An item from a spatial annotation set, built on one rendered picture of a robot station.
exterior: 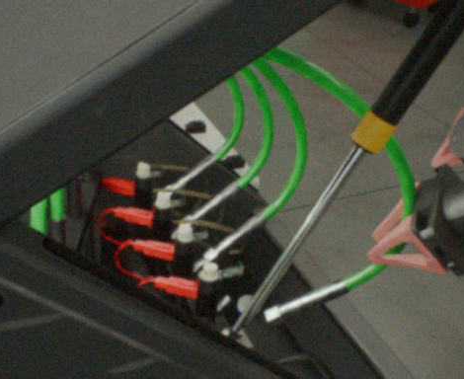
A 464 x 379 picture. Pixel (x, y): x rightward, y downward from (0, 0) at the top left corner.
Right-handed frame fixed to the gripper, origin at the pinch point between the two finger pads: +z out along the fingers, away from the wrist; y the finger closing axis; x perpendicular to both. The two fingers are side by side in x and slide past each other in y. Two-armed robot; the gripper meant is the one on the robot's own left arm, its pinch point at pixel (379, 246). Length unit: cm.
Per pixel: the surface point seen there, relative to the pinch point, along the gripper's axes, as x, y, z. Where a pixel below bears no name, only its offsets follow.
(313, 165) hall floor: 90, -198, 141
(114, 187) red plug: -15.8, -15.1, 38.5
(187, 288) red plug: -6.2, 2.4, 23.5
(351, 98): -16.3, -0.1, -8.6
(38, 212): -27.3, 11.7, 19.1
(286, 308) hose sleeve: -0.8, 5.6, 10.7
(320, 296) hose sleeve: 0.3, 4.4, 7.1
